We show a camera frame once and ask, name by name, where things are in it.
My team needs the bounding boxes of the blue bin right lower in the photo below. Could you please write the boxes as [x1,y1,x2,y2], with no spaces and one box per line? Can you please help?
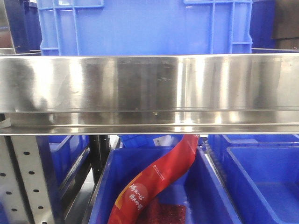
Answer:
[226,146,299,224]

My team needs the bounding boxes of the large blue crate upper shelf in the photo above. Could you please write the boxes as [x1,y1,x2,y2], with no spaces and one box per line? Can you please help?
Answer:
[37,0,253,56]

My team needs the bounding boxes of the red snack bag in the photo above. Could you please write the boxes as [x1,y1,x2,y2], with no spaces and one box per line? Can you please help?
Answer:
[108,134,199,224]

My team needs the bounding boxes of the blue bin with red bag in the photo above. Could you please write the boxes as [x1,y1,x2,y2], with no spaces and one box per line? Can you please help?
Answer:
[89,147,241,224]

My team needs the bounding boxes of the steel perforated upright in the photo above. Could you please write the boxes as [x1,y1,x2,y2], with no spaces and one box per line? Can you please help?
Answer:
[0,136,64,224]

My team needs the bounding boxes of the blue bin left lower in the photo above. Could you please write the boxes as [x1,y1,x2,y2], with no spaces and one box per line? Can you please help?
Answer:
[48,135,90,187]

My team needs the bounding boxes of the steel shelf beam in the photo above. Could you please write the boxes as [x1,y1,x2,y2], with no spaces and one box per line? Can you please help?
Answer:
[0,53,299,135]

